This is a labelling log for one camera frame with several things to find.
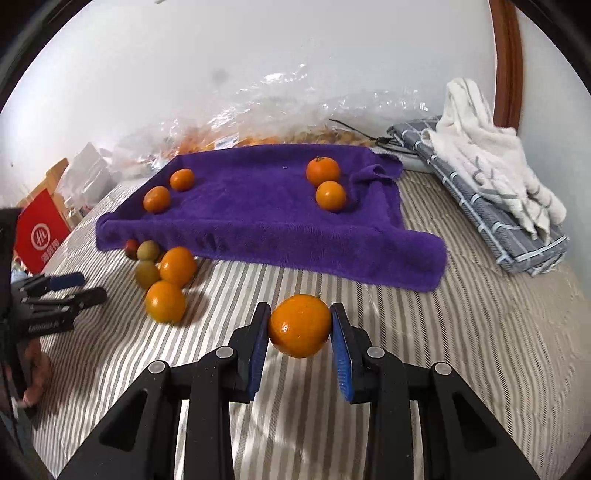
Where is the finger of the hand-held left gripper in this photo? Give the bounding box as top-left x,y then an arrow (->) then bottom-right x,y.
55,286 -> 108,311
28,272 -> 86,292

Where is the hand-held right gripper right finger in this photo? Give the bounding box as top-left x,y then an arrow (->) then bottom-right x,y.
329,302 -> 541,480

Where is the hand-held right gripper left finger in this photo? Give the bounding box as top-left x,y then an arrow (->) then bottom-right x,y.
58,302 -> 273,480

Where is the purple towel covered tray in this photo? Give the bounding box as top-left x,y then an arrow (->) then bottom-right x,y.
95,143 -> 448,293

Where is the orange with stem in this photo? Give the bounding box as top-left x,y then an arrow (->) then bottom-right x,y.
305,156 -> 342,187

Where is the pile of bagged brown fruits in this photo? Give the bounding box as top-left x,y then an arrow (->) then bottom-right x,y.
286,128 -> 375,147

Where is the person's left hand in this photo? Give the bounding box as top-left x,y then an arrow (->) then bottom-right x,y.
18,342 -> 54,408

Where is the red paper bag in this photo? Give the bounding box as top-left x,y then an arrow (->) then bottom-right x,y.
14,188 -> 72,274

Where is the small green plum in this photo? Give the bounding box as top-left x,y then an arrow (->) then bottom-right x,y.
134,260 -> 161,291

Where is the light wooden furniture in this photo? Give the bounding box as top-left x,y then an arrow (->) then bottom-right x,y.
17,158 -> 70,208

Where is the white translucent plastic bag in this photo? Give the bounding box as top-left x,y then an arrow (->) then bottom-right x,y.
60,142 -> 116,204

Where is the clear plastic bag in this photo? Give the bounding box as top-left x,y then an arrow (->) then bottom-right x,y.
113,92 -> 259,169
231,69 -> 444,146

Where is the pile of bagged oranges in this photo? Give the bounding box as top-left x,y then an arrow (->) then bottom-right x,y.
178,129 -> 278,154

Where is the grey plaid cloth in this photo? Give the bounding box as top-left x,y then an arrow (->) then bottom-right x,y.
387,115 -> 570,277

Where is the white striped towel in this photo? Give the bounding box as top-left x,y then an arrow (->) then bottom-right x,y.
421,78 -> 568,241

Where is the black cable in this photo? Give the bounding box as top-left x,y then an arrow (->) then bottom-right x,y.
329,119 -> 402,153

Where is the brown wooden door frame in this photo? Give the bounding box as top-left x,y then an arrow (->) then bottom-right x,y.
488,0 -> 523,132

